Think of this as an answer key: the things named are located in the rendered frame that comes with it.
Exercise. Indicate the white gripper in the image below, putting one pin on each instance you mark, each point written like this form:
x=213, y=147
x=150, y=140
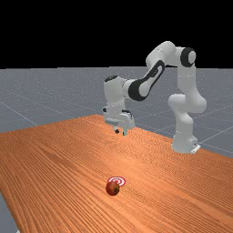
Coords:
x=116, y=116

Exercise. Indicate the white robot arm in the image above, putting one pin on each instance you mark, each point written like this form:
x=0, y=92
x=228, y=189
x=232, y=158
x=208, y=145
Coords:
x=185, y=91

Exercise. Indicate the red apple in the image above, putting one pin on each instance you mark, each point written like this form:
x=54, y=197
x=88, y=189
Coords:
x=112, y=188

